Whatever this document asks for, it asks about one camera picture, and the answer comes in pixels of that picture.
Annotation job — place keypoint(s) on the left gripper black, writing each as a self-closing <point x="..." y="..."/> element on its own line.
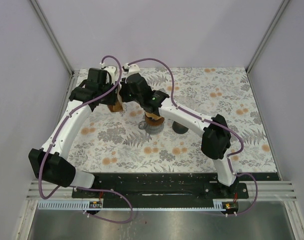
<point x="112" y="100"/>

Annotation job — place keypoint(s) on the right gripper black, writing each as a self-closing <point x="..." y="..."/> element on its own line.
<point x="123" y="91"/>

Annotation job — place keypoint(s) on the coffee paper filter box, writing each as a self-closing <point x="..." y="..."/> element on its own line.
<point x="118" y="106"/>

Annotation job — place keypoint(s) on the brown paper coffee filter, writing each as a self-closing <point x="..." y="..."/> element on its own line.
<point x="152" y="116"/>

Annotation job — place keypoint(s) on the wooden dripper ring holder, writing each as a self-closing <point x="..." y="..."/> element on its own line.
<point x="154" y="122"/>

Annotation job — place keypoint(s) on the dark mug red rim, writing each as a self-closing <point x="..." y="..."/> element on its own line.
<point x="179" y="128"/>

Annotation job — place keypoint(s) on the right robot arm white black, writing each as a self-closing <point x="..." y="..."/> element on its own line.
<point x="158" y="106"/>

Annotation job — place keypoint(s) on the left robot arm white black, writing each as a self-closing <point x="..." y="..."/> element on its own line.
<point x="49" y="163"/>

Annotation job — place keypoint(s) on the glass coffee server carafe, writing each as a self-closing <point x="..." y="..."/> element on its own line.
<point x="151" y="129"/>

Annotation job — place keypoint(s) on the floral pattern table mat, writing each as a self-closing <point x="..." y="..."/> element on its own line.
<point x="112" y="141"/>

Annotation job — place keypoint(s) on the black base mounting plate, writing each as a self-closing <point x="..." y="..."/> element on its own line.
<point x="197" y="185"/>

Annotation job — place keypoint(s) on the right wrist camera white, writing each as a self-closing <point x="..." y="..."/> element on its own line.
<point x="130" y="69"/>

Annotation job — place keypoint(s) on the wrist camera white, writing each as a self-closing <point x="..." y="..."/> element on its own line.
<point x="130" y="69"/>
<point x="111" y="72"/>

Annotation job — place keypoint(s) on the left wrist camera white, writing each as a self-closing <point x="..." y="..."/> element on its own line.
<point x="111" y="72"/>

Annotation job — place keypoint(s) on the white slotted cable duct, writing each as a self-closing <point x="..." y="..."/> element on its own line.
<point x="100" y="205"/>

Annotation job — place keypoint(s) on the aluminium rail frame front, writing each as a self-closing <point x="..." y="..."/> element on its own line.
<point x="267" y="191"/>

